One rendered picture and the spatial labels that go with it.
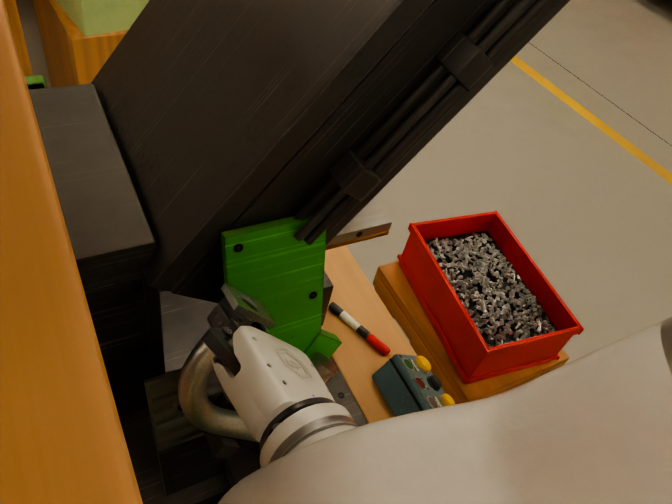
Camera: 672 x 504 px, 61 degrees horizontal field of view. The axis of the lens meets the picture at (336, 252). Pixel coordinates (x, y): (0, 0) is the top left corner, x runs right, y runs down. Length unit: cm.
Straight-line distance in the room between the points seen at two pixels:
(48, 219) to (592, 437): 24
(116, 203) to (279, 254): 18
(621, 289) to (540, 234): 41
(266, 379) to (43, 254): 31
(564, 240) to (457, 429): 253
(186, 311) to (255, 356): 49
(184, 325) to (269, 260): 38
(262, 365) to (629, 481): 30
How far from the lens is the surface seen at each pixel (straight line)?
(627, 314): 269
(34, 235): 21
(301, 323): 68
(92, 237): 62
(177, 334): 95
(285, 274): 63
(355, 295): 103
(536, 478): 31
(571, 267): 273
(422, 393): 89
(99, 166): 70
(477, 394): 111
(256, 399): 48
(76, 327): 18
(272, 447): 47
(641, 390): 29
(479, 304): 113
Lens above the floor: 169
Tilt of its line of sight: 46 degrees down
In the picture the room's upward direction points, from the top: 15 degrees clockwise
